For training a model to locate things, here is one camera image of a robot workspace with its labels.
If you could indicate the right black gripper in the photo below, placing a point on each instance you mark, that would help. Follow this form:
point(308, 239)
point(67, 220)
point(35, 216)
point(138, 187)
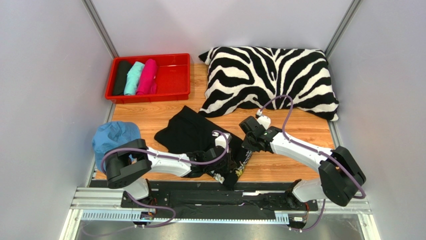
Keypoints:
point(250, 133)

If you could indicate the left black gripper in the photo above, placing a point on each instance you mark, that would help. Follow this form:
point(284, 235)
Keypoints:
point(228, 163)

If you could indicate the black t shirt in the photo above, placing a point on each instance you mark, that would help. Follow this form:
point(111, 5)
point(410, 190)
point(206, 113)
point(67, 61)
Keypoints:
point(189, 132)

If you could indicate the blue bucket hat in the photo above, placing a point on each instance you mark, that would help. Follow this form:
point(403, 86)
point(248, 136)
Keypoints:
point(111, 135)

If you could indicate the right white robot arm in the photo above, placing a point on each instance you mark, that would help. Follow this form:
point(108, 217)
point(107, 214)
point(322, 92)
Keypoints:
point(340, 177)

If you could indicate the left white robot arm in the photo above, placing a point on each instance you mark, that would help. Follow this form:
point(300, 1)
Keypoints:
point(125, 166)

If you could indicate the zebra print pillow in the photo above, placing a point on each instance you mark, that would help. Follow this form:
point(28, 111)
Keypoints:
point(251, 77)

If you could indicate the red plastic bin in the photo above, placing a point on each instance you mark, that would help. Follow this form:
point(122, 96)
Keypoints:
point(173, 78)

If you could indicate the rolled pink shirt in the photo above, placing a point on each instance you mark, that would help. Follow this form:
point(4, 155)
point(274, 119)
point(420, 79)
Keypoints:
point(147, 83)

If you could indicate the rolled teal shirt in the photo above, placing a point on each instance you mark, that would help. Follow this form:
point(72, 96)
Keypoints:
point(133, 78)

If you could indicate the rolled black shirt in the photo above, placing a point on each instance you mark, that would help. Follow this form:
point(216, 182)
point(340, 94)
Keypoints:
point(121, 77)

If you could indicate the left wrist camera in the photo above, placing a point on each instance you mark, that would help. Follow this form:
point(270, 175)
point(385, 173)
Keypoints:
point(221, 139)

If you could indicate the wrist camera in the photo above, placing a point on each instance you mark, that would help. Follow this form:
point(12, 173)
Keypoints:
point(221, 139)
point(264, 121)

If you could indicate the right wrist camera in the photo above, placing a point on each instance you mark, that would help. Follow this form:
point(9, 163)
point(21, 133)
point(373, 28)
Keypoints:
point(264, 121)

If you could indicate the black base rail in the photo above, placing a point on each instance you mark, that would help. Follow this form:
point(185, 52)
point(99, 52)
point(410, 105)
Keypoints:
point(197, 200)

